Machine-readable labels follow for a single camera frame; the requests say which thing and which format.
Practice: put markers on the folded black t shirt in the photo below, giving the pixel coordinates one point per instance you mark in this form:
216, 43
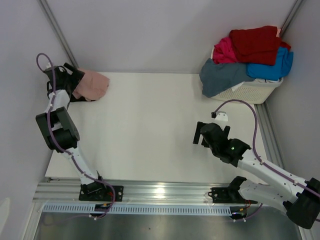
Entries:
80, 98

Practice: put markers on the dark red t shirt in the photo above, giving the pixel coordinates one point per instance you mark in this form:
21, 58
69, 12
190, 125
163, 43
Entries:
257, 45

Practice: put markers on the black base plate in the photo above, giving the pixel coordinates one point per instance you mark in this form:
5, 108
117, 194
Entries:
225, 195
112, 193

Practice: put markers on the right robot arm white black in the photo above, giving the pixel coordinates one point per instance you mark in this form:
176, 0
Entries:
295, 196

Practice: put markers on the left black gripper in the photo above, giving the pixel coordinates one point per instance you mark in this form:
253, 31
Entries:
76, 76

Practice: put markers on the pink t shirt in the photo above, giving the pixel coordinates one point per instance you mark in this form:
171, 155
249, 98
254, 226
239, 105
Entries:
93, 85

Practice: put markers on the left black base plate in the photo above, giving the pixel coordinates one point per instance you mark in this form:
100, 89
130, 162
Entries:
112, 193

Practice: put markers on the white slotted cable duct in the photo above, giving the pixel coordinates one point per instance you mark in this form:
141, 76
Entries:
138, 209

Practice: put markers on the white laundry basket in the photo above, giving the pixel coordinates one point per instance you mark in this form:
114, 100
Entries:
251, 92

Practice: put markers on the grey blue t shirt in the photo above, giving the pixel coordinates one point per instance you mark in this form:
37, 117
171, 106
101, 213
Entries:
217, 78

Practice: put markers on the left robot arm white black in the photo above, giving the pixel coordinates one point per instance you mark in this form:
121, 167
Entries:
59, 131

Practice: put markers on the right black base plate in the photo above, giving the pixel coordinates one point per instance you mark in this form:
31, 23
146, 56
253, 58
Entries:
225, 195

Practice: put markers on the white t shirt in basket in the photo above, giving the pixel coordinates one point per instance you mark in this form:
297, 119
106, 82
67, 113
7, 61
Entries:
268, 81

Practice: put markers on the magenta t shirt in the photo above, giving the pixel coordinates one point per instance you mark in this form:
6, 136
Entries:
223, 52

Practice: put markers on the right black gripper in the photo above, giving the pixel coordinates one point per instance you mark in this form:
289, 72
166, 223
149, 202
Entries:
197, 133

